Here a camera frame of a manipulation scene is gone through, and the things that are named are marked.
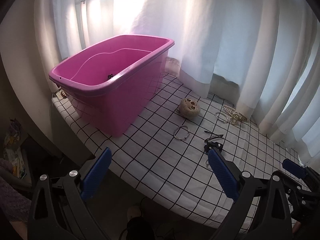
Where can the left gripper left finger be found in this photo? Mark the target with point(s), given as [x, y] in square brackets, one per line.
[58, 209]

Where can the pink pillow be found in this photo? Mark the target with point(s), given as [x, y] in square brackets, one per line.
[172, 66]

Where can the gold pearl hair claw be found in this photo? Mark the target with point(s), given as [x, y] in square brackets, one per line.
[235, 116]

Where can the black keychain with ring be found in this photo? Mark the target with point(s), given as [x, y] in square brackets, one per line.
[212, 146]

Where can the white curtain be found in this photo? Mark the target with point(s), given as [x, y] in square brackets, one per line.
[262, 55]

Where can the beige plush round pouch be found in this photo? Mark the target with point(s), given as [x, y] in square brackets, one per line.
[188, 108]

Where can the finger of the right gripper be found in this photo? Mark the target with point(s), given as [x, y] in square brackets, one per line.
[293, 168]

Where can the pink plastic tub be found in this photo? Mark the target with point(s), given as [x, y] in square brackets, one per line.
[111, 82]

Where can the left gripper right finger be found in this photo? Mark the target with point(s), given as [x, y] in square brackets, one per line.
[272, 218]

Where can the grid pattern bed sheet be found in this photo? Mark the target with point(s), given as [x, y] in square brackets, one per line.
[161, 154]

